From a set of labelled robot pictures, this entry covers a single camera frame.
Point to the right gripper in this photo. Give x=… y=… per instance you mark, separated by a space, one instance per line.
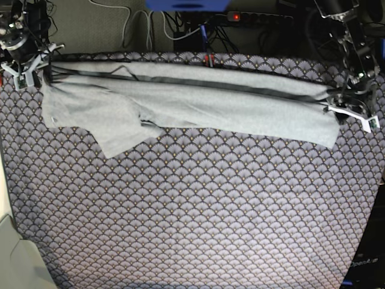
x=21 y=47

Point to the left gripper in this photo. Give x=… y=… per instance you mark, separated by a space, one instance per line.
x=357 y=98

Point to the light grey T-shirt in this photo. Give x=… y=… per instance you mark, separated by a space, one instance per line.
x=124 y=104

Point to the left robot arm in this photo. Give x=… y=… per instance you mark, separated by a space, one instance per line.
x=358 y=57

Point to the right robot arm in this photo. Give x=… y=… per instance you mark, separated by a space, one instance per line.
x=26 y=17

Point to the black power strip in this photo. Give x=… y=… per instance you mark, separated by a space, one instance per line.
x=256 y=19

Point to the black box under table edge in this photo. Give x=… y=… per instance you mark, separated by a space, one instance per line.
x=192 y=43

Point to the red table clamp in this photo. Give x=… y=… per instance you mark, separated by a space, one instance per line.
x=209 y=60

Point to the fan-patterned table cloth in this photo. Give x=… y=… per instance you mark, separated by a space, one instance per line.
x=193 y=208

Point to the beige chair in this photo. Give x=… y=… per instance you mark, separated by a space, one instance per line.
x=22 y=265

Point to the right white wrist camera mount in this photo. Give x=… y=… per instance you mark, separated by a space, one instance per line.
x=23 y=76

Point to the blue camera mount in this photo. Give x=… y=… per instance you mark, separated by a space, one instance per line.
x=187 y=5

